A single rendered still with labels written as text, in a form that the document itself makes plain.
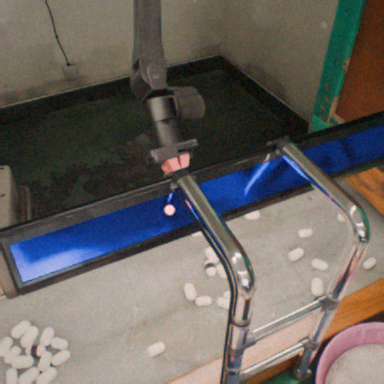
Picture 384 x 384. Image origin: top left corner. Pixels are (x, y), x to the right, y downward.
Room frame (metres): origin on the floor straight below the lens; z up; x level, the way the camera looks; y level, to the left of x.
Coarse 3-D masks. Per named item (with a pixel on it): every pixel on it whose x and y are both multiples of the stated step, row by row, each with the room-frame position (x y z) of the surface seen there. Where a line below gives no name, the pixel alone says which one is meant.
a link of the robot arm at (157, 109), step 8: (168, 96) 0.76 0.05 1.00; (144, 104) 0.73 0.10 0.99; (152, 104) 0.72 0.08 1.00; (160, 104) 0.72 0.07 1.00; (168, 104) 0.74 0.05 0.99; (176, 104) 0.75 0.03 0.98; (144, 112) 0.73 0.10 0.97; (152, 112) 0.71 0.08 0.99; (160, 112) 0.71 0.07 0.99; (168, 112) 0.72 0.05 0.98; (176, 112) 0.74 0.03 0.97; (152, 120) 0.70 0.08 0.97; (160, 120) 0.70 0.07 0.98
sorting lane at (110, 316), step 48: (192, 240) 0.58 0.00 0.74; (240, 240) 0.58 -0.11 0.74; (288, 240) 0.58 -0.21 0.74; (336, 240) 0.58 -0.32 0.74; (48, 288) 0.45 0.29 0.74; (96, 288) 0.45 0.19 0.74; (144, 288) 0.45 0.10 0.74; (288, 288) 0.45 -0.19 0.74; (0, 336) 0.35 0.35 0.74; (96, 336) 0.35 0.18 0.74; (144, 336) 0.35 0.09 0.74; (192, 336) 0.35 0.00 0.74
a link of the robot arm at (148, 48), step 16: (144, 0) 0.91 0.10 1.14; (160, 0) 0.93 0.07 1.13; (144, 16) 0.88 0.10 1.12; (160, 16) 0.90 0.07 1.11; (144, 32) 0.85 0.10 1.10; (160, 32) 0.86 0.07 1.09; (144, 48) 0.81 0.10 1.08; (160, 48) 0.82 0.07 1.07; (144, 64) 0.78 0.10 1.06; (160, 64) 0.79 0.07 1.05; (144, 80) 0.75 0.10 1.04
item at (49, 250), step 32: (352, 128) 0.48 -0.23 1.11; (224, 160) 0.40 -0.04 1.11; (256, 160) 0.41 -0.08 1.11; (320, 160) 0.44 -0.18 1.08; (352, 160) 0.46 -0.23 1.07; (128, 192) 0.34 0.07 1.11; (160, 192) 0.35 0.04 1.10; (224, 192) 0.38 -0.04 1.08; (256, 192) 0.39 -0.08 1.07; (288, 192) 0.40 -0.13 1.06; (32, 224) 0.29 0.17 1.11; (64, 224) 0.30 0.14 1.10; (96, 224) 0.31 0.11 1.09; (128, 224) 0.32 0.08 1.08; (160, 224) 0.33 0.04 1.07; (192, 224) 0.34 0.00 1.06; (0, 256) 0.26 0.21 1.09; (32, 256) 0.27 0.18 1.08; (64, 256) 0.28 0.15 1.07; (96, 256) 0.29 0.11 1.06; (128, 256) 0.30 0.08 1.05; (32, 288) 0.25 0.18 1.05
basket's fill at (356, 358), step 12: (360, 348) 0.33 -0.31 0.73; (372, 348) 0.33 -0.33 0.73; (336, 360) 0.31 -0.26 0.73; (348, 360) 0.31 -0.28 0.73; (360, 360) 0.31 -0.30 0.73; (372, 360) 0.31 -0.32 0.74; (336, 372) 0.29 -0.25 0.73; (348, 372) 0.29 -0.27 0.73; (360, 372) 0.29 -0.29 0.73; (372, 372) 0.29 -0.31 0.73
